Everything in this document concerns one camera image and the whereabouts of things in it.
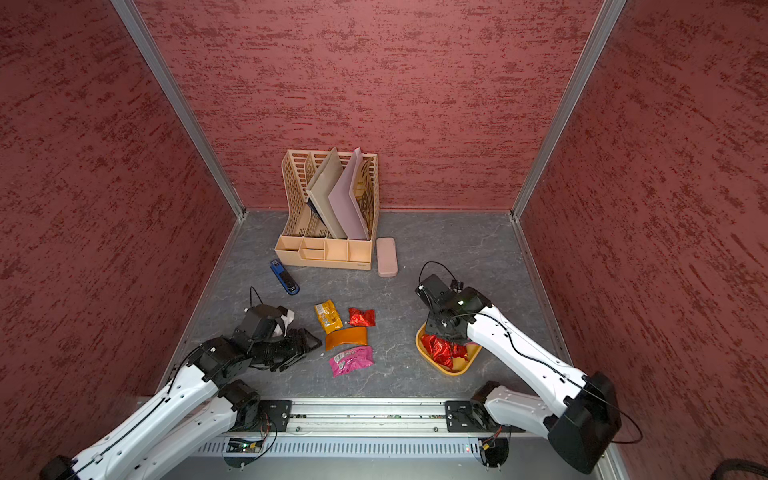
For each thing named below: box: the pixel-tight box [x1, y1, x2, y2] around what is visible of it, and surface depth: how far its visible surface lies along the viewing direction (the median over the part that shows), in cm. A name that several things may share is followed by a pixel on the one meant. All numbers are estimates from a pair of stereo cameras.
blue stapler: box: [270, 259, 300, 296], surface depth 99 cm
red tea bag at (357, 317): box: [348, 308, 377, 327], surface depth 91 cm
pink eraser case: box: [376, 236, 398, 278], surface depth 106 cm
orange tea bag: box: [325, 327, 369, 351], surface depth 88 cm
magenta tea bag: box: [329, 346, 375, 378], surface depth 83 cm
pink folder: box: [328, 147, 371, 240], surface depth 95 cm
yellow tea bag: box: [314, 299, 344, 335], surface depth 91 cm
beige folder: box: [307, 147, 347, 239], surface depth 93 cm
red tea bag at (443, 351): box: [421, 334, 468, 370], surface depth 84 cm
